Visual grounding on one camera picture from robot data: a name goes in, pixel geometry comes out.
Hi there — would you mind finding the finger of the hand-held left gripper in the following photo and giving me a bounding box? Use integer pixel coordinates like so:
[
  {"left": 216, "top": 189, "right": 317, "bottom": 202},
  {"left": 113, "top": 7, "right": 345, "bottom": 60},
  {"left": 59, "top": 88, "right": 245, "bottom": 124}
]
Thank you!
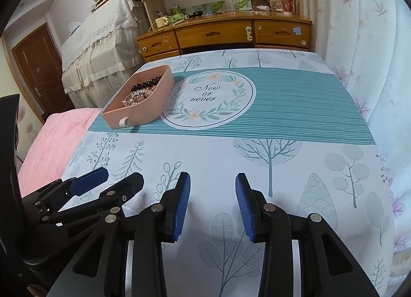
[
  {"left": 39, "top": 167, "right": 110, "bottom": 211},
  {"left": 45, "top": 172, "right": 145, "bottom": 223}
]

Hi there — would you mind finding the black bead bracelet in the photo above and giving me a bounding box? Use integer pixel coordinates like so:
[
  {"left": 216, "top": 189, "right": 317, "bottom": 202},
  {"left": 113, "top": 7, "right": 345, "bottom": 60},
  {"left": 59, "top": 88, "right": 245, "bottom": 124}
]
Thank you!
[{"left": 131, "top": 75, "right": 162, "bottom": 91}]

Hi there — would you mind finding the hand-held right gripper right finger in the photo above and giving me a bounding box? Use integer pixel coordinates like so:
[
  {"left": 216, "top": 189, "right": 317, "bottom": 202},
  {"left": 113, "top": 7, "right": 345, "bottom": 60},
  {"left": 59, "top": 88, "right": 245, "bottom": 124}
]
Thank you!
[{"left": 235, "top": 173, "right": 381, "bottom": 297}]

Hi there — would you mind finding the white lace-covered bed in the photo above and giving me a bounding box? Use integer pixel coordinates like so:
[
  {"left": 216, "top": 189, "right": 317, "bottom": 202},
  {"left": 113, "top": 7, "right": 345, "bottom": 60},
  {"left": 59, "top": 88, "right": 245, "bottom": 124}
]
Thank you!
[{"left": 61, "top": 0, "right": 151, "bottom": 95}]

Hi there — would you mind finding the pink blanket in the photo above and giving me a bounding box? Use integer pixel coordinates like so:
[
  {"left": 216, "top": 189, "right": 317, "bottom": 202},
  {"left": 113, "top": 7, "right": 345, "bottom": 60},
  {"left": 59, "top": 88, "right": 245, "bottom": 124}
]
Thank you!
[{"left": 17, "top": 107, "right": 103, "bottom": 201}]

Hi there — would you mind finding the pink jewelry box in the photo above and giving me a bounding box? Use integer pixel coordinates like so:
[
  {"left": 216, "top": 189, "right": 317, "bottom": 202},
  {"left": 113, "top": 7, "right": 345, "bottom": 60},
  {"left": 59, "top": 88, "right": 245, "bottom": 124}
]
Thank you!
[{"left": 101, "top": 65, "right": 175, "bottom": 130}]

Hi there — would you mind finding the white leaf print curtain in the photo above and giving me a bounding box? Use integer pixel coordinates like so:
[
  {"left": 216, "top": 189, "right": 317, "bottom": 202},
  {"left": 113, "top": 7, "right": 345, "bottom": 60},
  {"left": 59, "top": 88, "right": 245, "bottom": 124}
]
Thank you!
[{"left": 295, "top": 0, "right": 411, "bottom": 291}]

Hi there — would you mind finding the brown wooden door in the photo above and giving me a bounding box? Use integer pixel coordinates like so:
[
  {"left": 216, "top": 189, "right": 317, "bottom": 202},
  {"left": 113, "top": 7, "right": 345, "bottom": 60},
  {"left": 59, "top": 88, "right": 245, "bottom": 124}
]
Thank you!
[{"left": 12, "top": 23, "right": 74, "bottom": 117}]

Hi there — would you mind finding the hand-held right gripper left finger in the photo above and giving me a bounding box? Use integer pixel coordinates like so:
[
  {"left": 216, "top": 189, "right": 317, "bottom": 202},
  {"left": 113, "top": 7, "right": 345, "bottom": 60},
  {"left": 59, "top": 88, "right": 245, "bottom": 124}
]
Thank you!
[{"left": 72, "top": 172, "right": 191, "bottom": 297}]

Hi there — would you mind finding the gold leaf hair comb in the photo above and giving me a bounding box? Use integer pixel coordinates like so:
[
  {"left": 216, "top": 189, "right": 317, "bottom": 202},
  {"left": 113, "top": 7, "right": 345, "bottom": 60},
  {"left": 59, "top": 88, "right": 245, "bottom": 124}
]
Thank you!
[{"left": 128, "top": 88, "right": 154, "bottom": 100}]

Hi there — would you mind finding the wooden desk with drawers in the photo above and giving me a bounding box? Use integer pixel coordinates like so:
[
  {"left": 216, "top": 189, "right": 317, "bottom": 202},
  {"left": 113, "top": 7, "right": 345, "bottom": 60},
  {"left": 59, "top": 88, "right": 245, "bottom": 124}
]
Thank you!
[{"left": 135, "top": 11, "right": 313, "bottom": 63}]

